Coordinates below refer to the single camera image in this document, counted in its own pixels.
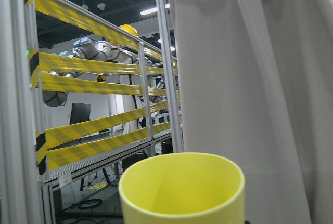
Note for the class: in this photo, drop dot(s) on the yellow plastic cup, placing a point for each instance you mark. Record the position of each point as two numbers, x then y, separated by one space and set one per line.
183 188

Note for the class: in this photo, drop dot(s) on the background robot arms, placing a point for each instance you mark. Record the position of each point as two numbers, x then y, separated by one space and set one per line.
102 58

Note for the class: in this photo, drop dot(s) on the yellow hard hat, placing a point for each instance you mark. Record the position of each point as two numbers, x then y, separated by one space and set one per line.
127 28

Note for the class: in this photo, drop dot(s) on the black monitor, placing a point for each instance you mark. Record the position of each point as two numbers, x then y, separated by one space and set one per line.
80 112

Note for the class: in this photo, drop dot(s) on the white curtain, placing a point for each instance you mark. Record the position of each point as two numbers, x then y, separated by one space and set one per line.
256 88

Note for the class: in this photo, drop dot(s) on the yellow striped safety barrier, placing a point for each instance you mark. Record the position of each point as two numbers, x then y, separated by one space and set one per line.
52 145

